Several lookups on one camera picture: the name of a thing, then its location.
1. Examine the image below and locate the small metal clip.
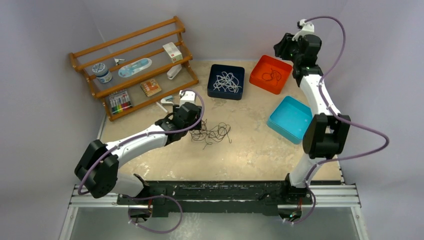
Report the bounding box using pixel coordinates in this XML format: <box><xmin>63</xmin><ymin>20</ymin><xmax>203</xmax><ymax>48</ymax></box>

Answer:
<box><xmin>114</xmin><ymin>58</ymin><xmax>126</xmax><ymax>66</ymax></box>

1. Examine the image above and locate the orange patterned small pack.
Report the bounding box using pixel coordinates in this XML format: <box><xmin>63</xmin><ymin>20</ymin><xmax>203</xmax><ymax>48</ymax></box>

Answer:
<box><xmin>140</xmin><ymin>78</ymin><xmax>162</xmax><ymax>97</ymax></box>

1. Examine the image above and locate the cyan square tray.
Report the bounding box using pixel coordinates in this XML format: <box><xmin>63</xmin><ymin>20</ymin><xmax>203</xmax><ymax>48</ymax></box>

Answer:
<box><xmin>267</xmin><ymin>96</ymin><xmax>313</xmax><ymax>145</ymax></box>

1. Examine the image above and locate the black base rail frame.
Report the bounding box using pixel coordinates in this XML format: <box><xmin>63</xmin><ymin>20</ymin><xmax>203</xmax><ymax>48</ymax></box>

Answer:
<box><xmin>70</xmin><ymin>180</ymin><xmax>361</xmax><ymax>221</ymax></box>

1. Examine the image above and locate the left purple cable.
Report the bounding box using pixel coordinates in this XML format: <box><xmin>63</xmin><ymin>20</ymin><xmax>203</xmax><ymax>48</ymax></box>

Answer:
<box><xmin>76</xmin><ymin>89</ymin><xmax>206</xmax><ymax>196</ymax></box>

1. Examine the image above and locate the white red small box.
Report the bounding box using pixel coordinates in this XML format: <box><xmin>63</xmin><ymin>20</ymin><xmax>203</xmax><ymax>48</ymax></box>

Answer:
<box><xmin>162</xmin><ymin>42</ymin><xmax>183</xmax><ymax>63</ymax></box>

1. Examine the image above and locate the white cable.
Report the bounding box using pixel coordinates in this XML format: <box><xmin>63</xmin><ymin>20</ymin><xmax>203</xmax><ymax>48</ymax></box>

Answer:
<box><xmin>212</xmin><ymin>70</ymin><xmax>243</xmax><ymax>94</ymax></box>

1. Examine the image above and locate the wooden three-tier rack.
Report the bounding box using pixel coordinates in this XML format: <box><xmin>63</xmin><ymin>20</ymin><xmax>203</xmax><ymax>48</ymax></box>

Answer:
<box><xmin>69</xmin><ymin>16</ymin><xmax>199</xmax><ymax>122</ymax></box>

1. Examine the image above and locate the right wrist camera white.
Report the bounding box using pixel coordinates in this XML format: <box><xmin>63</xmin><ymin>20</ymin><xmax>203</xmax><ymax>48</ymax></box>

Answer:
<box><xmin>291</xmin><ymin>19</ymin><xmax>315</xmax><ymax>42</ymax></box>

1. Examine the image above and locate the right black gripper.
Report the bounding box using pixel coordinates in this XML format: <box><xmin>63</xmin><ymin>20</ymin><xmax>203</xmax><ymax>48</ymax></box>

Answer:
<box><xmin>272</xmin><ymin>34</ymin><xmax>303</xmax><ymax>65</ymax></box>

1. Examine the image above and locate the oval blue white package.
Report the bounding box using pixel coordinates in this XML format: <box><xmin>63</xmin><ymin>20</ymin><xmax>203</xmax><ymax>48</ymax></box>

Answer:
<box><xmin>118</xmin><ymin>58</ymin><xmax>153</xmax><ymax>78</ymax></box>

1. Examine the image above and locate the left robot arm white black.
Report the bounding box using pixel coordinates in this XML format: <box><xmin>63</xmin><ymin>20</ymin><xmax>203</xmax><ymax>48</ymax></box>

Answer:
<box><xmin>74</xmin><ymin>102</ymin><xmax>204</xmax><ymax>205</ymax></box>

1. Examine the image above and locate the dark navy square tray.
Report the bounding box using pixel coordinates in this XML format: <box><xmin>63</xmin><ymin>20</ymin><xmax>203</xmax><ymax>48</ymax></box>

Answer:
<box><xmin>207</xmin><ymin>64</ymin><xmax>245</xmax><ymax>101</ymax></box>

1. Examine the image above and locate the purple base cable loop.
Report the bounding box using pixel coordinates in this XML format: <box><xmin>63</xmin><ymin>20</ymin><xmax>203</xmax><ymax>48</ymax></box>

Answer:
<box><xmin>127</xmin><ymin>194</ymin><xmax>185</xmax><ymax>235</ymax></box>

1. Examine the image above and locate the orange square tray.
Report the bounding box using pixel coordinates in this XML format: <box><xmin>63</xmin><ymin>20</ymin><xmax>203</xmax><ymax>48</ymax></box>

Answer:
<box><xmin>249</xmin><ymin>55</ymin><xmax>293</xmax><ymax>95</ymax></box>

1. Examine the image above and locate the coloured marker set pack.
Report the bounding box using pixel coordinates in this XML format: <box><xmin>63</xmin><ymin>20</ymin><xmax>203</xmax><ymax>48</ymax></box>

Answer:
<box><xmin>109</xmin><ymin>90</ymin><xmax>133</xmax><ymax>115</ymax></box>

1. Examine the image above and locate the blue white round jar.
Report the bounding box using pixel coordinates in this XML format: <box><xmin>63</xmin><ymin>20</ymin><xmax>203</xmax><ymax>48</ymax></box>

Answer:
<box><xmin>91</xmin><ymin>62</ymin><xmax>113</xmax><ymax>84</ymax></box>

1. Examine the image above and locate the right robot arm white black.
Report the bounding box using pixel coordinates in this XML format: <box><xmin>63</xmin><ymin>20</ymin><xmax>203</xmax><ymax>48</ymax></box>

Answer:
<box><xmin>273</xmin><ymin>33</ymin><xmax>351</xmax><ymax>204</ymax></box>

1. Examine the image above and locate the brown cable bundle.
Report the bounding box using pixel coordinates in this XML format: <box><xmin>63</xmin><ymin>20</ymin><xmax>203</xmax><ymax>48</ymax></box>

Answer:
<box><xmin>189</xmin><ymin>119</ymin><xmax>233</xmax><ymax>150</ymax></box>

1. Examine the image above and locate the small blue white stapler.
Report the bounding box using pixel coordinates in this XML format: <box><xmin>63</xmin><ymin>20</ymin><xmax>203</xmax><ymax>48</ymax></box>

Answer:
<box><xmin>160</xmin><ymin>95</ymin><xmax>175</xmax><ymax>106</ymax></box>

